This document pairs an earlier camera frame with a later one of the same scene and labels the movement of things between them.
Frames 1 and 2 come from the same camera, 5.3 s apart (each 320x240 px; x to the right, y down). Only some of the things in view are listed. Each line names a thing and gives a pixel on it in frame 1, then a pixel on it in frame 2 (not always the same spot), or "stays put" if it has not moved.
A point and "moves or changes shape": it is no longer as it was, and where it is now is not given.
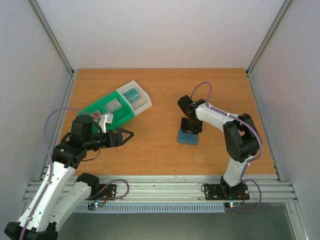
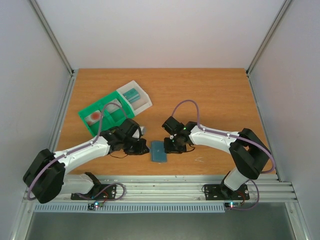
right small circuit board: (232, 205) stays put
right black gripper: (190, 124) → (172, 146)
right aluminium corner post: (282, 11) stays put
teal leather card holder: (187, 138) moves or changes shape
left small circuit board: (98, 204) stays put
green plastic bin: (114, 104) stays put
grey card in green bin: (113, 106) stays put
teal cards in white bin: (132, 95) stays put
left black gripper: (120, 142) → (141, 150)
